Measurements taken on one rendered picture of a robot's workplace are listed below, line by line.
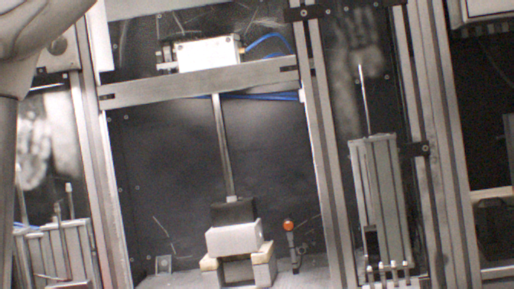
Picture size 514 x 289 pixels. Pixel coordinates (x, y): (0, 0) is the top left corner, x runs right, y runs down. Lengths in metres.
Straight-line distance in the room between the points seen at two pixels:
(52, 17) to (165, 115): 1.08
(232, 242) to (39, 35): 0.85
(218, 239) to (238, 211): 0.08
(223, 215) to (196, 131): 0.31
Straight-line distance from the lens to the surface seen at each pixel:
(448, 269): 1.80
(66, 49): 1.83
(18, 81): 1.32
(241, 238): 1.92
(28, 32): 1.18
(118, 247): 1.84
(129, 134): 2.26
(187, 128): 2.23
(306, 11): 1.77
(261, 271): 1.91
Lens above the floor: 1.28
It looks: 3 degrees down
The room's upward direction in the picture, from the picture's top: 9 degrees counter-clockwise
